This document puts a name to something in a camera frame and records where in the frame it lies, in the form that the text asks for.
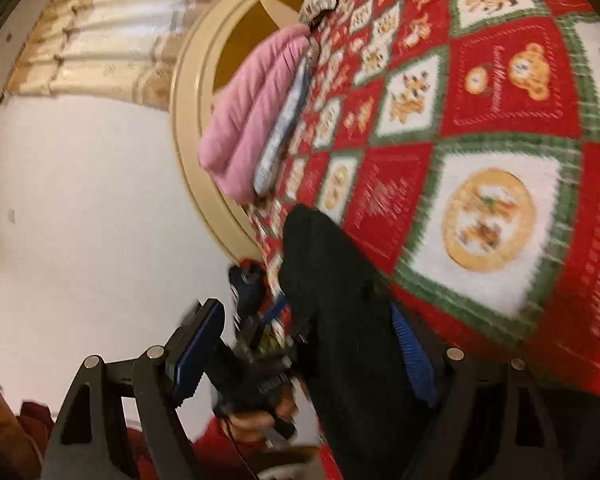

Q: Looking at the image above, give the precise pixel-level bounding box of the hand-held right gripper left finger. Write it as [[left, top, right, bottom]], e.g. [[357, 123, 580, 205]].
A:
[[40, 298, 227, 480]]

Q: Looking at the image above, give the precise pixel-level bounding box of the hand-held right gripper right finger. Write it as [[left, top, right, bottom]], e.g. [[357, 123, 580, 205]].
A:
[[391, 304, 567, 480]]

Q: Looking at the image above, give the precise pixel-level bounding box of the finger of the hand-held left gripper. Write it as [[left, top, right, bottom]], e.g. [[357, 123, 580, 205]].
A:
[[257, 297, 294, 332], [228, 261, 265, 313]]

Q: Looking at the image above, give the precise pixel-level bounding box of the black sweater with studs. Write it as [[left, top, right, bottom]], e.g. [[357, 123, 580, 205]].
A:
[[278, 204, 447, 480]]

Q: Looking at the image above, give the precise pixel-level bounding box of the person's left hand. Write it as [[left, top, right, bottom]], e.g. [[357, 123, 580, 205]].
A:
[[229, 394, 299, 442]]

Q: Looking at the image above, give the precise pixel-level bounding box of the blue white patterned cloth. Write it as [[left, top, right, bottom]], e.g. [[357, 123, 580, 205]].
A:
[[252, 54, 315, 197]]

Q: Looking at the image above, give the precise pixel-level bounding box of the pink folded quilt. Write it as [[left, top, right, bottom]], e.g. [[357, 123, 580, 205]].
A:
[[198, 24, 313, 204]]

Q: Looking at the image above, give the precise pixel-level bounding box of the cream wooden headboard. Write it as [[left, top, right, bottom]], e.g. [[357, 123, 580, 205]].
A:
[[171, 0, 302, 262]]

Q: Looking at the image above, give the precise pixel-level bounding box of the red printed bear blanket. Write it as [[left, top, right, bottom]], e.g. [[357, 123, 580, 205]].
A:
[[245, 0, 600, 480]]

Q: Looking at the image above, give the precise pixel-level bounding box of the beige patterned curtain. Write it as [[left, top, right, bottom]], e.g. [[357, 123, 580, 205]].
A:
[[5, 0, 328, 111]]

